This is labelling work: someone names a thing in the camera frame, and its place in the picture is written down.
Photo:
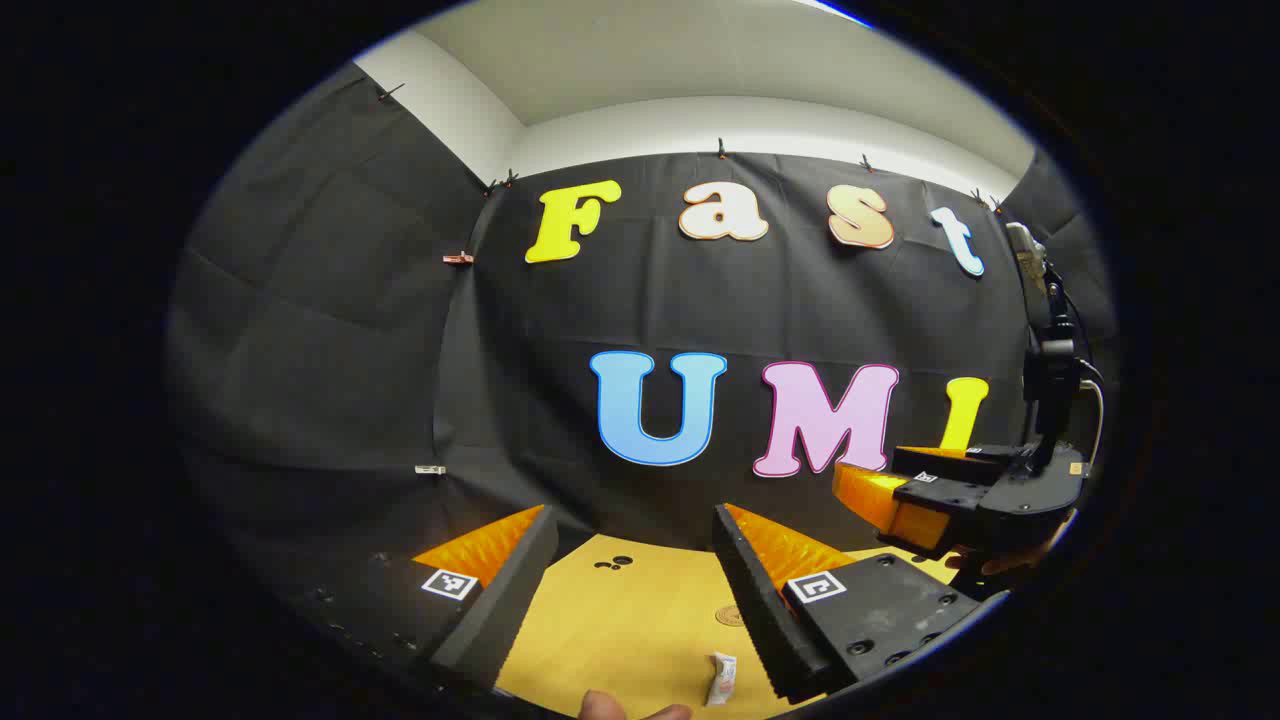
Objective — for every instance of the round cork coaster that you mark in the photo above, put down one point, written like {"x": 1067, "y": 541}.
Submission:
{"x": 727, "y": 615}

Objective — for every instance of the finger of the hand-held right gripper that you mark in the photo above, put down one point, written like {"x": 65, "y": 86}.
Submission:
{"x": 945, "y": 500}
{"x": 960, "y": 465}

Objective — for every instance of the wooden desktop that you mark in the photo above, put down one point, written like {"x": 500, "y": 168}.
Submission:
{"x": 630, "y": 630}

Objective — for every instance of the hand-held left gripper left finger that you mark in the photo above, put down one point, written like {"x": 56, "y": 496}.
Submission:
{"x": 500, "y": 610}

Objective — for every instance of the white toothpaste tube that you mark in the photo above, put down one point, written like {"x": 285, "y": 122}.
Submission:
{"x": 721, "y": 680}

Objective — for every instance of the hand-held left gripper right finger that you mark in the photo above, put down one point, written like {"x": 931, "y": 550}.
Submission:
{"x": 760, "y": 610}

